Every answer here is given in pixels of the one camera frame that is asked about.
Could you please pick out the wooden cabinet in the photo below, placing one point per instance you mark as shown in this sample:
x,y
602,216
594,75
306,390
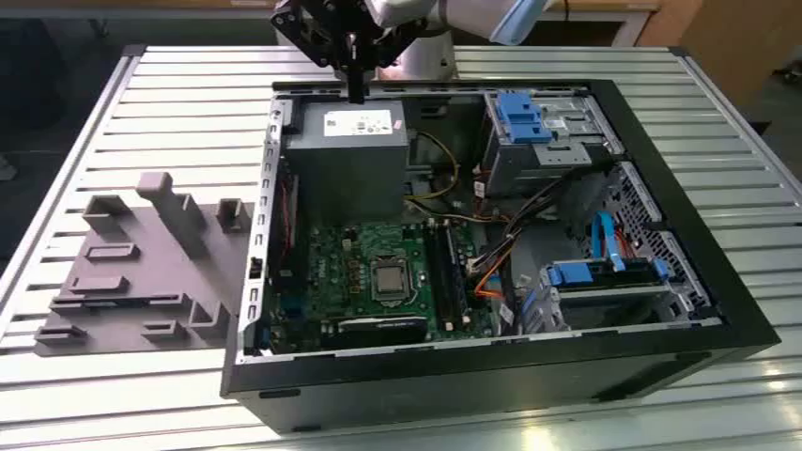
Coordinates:
x,y
739,47

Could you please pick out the steel locking lever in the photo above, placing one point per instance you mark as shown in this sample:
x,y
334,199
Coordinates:
x,y
411,282

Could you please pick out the green motherboard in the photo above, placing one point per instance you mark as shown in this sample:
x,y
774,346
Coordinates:
x,y
326,249

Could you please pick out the grey stand foot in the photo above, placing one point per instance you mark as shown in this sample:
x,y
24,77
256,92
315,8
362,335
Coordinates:
x,y
6,169

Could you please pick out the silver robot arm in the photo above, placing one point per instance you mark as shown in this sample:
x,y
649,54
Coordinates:
x,y
426,14

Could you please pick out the black PC case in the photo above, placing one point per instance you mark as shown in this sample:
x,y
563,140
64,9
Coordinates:
x,y
438,394

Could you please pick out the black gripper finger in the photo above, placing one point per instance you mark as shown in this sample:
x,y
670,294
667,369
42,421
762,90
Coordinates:
x,y
352,56
382,51

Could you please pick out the silver CPU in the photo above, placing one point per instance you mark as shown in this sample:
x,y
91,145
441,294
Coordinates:
x,y
390,279

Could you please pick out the hard disk in blue carrier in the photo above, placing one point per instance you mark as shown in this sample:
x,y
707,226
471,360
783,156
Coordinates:
x,y
573,273

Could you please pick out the black graphics card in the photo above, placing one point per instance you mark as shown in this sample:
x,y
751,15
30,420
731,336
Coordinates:
x,y
382,331

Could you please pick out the blue drive bay latch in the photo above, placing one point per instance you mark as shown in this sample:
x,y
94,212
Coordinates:
x,y
519,117

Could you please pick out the metal disk bay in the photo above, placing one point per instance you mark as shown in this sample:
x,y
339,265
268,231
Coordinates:
x,y
602,293

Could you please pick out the grey parts rack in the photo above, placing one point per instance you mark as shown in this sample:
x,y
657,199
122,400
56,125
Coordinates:
x,y
156,282

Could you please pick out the grey power supply unit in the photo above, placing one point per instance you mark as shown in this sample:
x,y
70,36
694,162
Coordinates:
x,y
344,178

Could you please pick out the metal drive cage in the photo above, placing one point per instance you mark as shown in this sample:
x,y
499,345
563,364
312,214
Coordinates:
x,y
563,155

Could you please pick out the RAM stick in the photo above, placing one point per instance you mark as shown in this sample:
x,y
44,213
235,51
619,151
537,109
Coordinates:
x,y
110,304
458,277

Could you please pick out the black RAM slot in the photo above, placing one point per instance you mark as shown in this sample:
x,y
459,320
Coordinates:
x,y
433,263

